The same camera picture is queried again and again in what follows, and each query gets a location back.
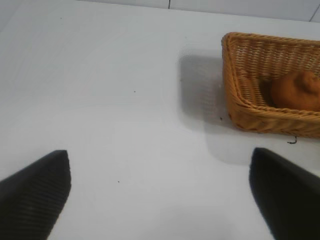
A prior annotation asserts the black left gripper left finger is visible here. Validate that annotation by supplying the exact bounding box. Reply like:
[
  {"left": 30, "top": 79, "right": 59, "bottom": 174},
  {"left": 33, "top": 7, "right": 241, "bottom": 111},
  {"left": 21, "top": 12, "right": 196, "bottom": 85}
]
[{"left": 0, "top": 149, "right": 73, "bottom": 240}]

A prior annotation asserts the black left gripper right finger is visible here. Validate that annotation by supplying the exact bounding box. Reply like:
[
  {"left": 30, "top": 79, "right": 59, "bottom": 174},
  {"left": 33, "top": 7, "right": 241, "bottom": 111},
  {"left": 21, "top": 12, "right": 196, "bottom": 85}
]
[{"left": 248, "top": 146, "right": 320, "bottom": 240}]

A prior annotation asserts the brown woven wicker basket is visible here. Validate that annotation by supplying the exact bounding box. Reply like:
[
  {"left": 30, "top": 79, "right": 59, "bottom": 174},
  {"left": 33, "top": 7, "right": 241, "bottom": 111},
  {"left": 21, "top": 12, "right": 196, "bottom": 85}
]
[{"left": 221, "top": 31, "right": 320, "bottom": 139}]

